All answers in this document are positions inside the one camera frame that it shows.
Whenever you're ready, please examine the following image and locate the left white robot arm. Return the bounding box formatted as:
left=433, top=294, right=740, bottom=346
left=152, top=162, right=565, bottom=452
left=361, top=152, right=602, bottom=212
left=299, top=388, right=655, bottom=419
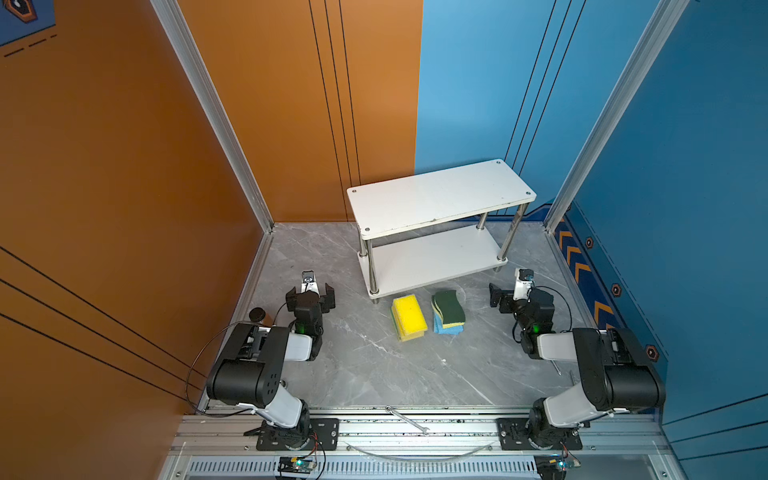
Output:
left=206, top=284, right=335, bottom=449

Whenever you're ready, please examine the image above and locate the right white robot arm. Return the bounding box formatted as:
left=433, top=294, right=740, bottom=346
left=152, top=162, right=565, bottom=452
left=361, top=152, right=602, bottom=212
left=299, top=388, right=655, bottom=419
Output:
left=489, top=283, right=666, bottom=450

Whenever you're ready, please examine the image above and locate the white two-tier shelf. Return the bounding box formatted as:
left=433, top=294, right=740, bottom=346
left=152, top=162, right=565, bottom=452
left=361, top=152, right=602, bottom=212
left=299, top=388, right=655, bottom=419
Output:
left=347, top=159, right=536, bottom=302

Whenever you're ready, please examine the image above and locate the brown jar black lid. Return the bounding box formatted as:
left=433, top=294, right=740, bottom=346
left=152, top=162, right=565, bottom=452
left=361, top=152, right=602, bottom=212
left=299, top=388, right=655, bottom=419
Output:
left=248, top=307, right=267, bottom=324

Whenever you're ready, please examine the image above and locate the green yellow wavy sponge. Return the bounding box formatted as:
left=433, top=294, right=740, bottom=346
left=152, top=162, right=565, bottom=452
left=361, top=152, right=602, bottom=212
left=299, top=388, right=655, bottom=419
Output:
left=431, top=290, right=466, bottom=326

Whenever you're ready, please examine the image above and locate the blue sponge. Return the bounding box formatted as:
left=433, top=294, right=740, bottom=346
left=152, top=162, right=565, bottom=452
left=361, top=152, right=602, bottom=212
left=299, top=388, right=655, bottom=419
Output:
left=433, top=317, right=464, bottom=335

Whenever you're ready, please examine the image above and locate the right circuit board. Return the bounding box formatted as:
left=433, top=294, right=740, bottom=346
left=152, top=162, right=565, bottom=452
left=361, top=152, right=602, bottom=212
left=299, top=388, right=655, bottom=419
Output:
left=535, top=457, right=567, bottom=480

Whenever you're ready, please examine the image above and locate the circuit board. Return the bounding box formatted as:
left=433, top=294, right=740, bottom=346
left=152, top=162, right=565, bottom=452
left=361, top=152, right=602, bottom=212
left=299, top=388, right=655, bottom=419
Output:
left=535, top=457, right=567, bottom=480
left=277, top=457, right=318, bottom=478

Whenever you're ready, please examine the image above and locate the left circuit board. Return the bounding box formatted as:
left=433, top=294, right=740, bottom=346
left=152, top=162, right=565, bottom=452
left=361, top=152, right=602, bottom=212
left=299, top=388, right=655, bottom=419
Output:
left=277, top=457, right=318, bottom=478

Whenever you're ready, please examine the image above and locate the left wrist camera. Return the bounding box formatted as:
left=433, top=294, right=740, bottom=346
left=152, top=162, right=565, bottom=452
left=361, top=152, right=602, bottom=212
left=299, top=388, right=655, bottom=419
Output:
left=301, top=270, right=320, bottom=294

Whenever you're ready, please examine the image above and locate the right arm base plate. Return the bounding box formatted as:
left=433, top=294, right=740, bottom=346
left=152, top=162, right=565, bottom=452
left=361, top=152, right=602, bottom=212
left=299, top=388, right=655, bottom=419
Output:
left=496, top=418, right=583, bottom=451

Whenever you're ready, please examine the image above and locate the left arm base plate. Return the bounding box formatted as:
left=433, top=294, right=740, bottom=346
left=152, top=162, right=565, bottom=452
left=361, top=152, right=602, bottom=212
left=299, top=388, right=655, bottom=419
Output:
left=256, top=417, right=340, bottom=452

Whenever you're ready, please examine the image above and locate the aluminium front rail frame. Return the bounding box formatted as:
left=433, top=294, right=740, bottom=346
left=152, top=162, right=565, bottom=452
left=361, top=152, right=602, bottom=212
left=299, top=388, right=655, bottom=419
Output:
left=159, top=407, right=686, bottom=479

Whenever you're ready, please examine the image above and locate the left aluminium corner post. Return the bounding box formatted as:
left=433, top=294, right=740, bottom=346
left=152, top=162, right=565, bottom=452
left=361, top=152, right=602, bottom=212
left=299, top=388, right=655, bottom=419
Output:
left=150, top=0, right=274, bottom=234

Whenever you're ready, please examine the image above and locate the aluminium corner post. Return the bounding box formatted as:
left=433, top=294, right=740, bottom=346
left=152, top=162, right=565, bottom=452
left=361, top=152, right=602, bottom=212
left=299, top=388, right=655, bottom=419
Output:
left=543, top=0, right=689, bottom=234
left=150, top=0, right=274, bottom=234

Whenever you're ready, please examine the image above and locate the right aluminium corner post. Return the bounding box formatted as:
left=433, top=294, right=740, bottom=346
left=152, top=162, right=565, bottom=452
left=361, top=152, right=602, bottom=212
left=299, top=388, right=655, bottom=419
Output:
left=543, top=0, right=689, bottom=234

